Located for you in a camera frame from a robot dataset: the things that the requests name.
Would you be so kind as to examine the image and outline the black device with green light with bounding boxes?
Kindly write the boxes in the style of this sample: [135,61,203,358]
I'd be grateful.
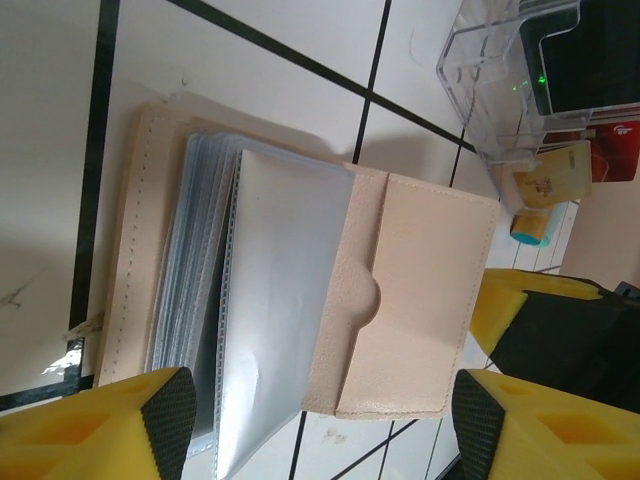
[517,0,640,117]

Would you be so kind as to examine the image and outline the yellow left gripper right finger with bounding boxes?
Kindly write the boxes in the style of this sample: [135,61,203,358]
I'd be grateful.
[452,368,640,480]

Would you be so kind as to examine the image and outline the beige leather card holder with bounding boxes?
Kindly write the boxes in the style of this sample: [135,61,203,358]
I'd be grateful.
[97,99,501,479]

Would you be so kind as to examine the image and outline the clear acrylic organizer box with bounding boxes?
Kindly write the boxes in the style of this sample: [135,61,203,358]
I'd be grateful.
[435,0,640,169]

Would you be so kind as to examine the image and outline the red card with white logo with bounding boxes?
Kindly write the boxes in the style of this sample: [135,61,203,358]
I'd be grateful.
[539,118,640,184]

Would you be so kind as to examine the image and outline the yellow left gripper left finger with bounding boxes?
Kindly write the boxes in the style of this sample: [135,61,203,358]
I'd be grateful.
[0,366,197,480]

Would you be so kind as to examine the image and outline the engraved wooden card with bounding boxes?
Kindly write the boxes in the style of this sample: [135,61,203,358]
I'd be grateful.
[513,140,594,211]

